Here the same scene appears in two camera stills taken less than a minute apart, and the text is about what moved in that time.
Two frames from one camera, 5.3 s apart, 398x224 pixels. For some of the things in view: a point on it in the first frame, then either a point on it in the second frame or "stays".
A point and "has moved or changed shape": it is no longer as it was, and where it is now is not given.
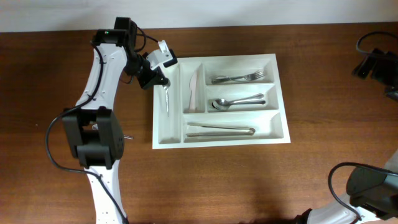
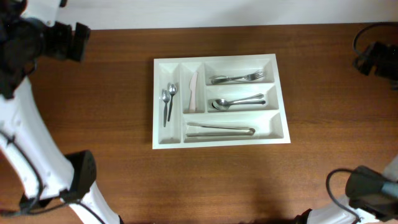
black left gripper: [155, 78] → [68, 37]
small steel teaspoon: [96, 127] → [165, 97]
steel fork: [251, 76] stays
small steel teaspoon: [167, 100] has moved or changed shape
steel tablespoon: [222, 104] stays
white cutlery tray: [221, 101] stays
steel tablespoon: [222, 104] stays
